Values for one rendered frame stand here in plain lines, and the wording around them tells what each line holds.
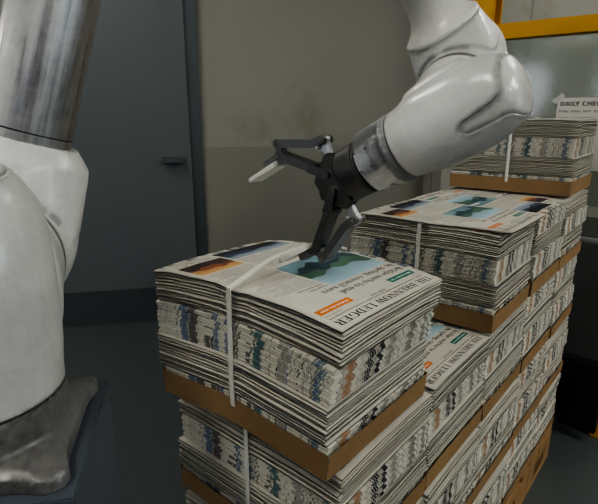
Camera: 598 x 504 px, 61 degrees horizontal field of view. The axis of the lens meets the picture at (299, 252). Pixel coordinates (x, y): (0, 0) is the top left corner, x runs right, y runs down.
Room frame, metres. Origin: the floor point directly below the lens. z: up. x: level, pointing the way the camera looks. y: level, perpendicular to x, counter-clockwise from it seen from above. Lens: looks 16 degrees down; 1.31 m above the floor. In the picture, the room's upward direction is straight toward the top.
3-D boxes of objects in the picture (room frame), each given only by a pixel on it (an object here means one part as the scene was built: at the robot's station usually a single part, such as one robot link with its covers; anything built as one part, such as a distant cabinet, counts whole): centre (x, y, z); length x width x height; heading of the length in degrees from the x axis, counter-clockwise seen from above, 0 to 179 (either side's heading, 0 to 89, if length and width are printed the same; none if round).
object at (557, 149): (1.71, -0.75, 0.65); 0.39 x 0.30 x 1.29; 50
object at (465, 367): (1.15, -0.29, 0.42); 1.17 x 0.39 x 0.83; 140
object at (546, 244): (1.48, -0.56, 0.95); 0.38 x 0.29 x 0.23; 50
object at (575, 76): (2.06, -1.04, 1.28); 0.57 x 0.01 x 0.65; 50
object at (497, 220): (1.24, -0.39, 1.06); 0.37 x 0.29 x 0.01; 51
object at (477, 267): (1.25, -0.37, 0.95); 0.38 x 0.29 x 0.23; 51
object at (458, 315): (1.25, -0.37, 0.86); 0.38 x 0.29 x 0.04; 51
